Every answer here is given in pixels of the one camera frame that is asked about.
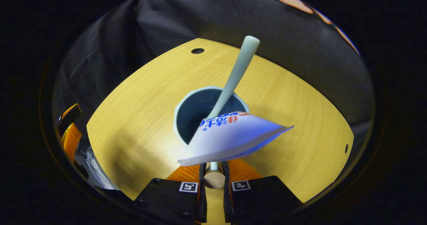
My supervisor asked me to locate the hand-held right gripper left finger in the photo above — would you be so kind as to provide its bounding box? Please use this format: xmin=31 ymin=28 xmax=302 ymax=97
xmin=133 ymin=163 xmax=207 ymax=224

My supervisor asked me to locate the white plastic object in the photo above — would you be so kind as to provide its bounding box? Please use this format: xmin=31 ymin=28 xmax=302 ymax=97
xmin=86 ymin=147 xmax=115 ymax=190

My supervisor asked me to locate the black backdrop cloth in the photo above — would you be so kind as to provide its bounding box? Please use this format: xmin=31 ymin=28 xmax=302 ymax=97
xmin=53 ymin=0 xmax=374 ymax=135

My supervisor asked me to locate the white toothpaste tube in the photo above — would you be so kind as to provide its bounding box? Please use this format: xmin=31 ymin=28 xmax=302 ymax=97
xmin=177 ymin=111 xmax=295 ymax=167

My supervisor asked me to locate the pale green toothbrush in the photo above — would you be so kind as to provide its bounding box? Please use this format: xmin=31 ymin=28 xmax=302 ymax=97
xmin=207 ymin=36 xmax=260 ymax=119

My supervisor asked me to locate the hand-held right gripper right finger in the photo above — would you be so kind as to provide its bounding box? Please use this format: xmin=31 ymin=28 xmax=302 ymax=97
xmin=222 ymin=159 xmax=302 ymax=223

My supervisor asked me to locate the wooden desktop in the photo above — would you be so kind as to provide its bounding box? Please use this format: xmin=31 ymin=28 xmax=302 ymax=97
xmin=86 ymin=38 xmax=355 ymax=224

